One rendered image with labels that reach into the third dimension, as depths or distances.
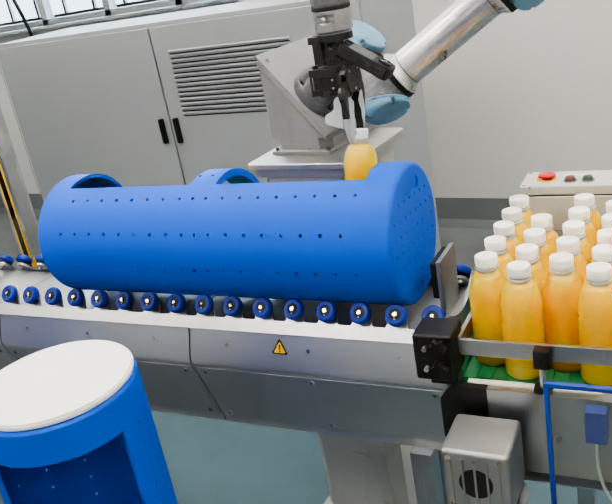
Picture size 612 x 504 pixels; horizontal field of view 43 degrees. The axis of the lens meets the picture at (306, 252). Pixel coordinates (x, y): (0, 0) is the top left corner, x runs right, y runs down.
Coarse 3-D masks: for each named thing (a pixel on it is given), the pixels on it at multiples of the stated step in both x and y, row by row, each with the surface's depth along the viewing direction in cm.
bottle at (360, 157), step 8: (352, 144) 155; (360, 144) 154; (368, 144) 155; (352, 152) 154; (360, 152) 153; (368, 152) 154; (344, 160) 156; (352, 160) 154; (360, 160) 153; (368, 160) 153; (376, 160) 155; (344, 168) 156; (352, 168) 154; (360, 168) 153; (368, 168) 154; (344, 176) 157; (352, 176) 154; (360, 176) 154
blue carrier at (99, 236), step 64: (64, 192) 180; (128, 192) 171; (192, 192) 162; (256, 192) 155; (320, 192) 148; (384, 192) 142; (64, 256) 177; (128, 256) 168; (192, 256) 160; (256, 256) 153; (320, 256) 147; (384, 256) 141
